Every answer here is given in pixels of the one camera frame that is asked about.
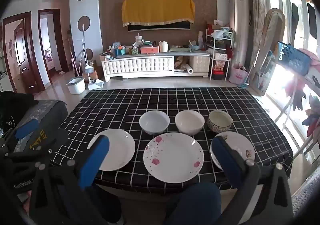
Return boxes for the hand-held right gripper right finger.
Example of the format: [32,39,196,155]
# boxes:
[212,136,294,225]

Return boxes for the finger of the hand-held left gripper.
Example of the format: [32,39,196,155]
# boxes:
[0,120,69,165]
[0,91,38,130]

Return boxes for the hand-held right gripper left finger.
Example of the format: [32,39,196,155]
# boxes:
[27,136,110,225]

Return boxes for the brown print white plate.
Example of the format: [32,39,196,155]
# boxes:
[210,131,256,171]

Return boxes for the plain white plate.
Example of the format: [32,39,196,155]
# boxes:
[87,129,136,172]

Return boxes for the patterned white cup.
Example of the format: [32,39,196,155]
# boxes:
[207,110,233,133]

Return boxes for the pink floral white plate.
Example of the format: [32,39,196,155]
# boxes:
[143,132,205,182]

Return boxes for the cream white bowl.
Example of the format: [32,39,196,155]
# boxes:
[175,110,205,136]

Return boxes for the small white plate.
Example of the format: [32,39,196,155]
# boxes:
[139,110,170,135]

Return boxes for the grey cushion with yellow print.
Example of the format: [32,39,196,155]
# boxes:
[15,99,68,155]

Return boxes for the brown wooden door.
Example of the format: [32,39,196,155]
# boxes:
[2,12,45,94]

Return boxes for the person's blue trouser leg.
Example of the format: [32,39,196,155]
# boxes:
[172,182,223,225]

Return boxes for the black checkered tablecloth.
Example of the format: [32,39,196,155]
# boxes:
[51,87,294,194]

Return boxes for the white mop bucket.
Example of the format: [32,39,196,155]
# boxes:
[65,76,86,95]

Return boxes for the white dustpan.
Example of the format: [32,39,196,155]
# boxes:
[87,78,103,91]

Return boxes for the grey quilted cushion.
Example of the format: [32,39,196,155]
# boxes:
[291,172,320,218]

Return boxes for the pink bag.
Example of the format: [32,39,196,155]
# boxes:
[229,63,249,85]

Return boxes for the drying rack with clothes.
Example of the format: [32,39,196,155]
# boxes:
[275,75,320,155]

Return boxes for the white television cabinet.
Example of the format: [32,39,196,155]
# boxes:
[101,51,211,82]

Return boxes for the white metal shelf rack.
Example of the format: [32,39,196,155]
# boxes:
[205,25,233,81]

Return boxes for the floral leaning board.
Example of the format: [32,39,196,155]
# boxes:
[246,8,285,96]

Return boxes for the pink storage box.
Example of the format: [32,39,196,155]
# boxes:
[140,46,160,54]

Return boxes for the blue plastic basket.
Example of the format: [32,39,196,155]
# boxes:
[277,41,313,76]

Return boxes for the tall standing air conditioner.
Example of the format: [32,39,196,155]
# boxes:
[228,0,250,75]

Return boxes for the black television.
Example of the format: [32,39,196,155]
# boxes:
[127,20,190,32]

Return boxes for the yellow television cover cloth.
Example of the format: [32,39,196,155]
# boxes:
[122,0,195,27]

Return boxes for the brown wooden door frame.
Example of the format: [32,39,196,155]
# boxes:
[38,9,69,84]

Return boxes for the white handled broom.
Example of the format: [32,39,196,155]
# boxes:
[79,24,93,75]

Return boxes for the round brown wall decoration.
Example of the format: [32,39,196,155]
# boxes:
[77,16,91,32]

